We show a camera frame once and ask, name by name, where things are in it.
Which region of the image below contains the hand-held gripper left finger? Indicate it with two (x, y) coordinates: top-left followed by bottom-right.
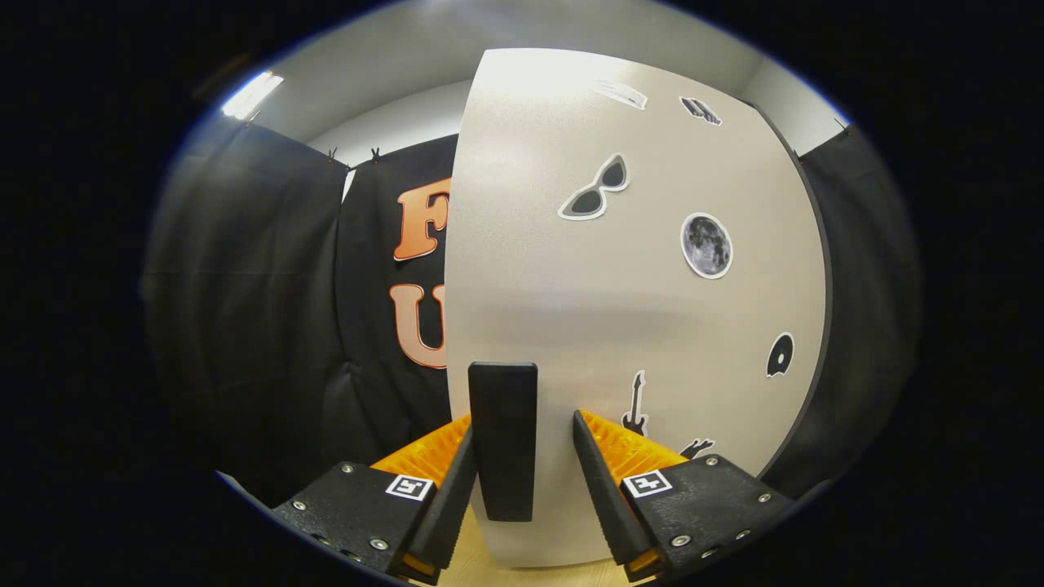
(272, 414), (478, 586)

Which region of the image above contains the ceiling light strip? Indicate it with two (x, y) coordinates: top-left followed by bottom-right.
(220, 71), (285, 121)

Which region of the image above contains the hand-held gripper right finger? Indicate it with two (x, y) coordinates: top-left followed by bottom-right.
(571, 408), (796, 584)

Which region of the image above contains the black cabinet door handle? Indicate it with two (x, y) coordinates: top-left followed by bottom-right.
(467, 361), (539, 523)

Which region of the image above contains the black backdrop cloth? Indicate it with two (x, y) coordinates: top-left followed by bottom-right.
(140, 118), (922, 510)

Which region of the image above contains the beige shoe cabinet door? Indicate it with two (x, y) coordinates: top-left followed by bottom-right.
(445, 47), (826, 569)

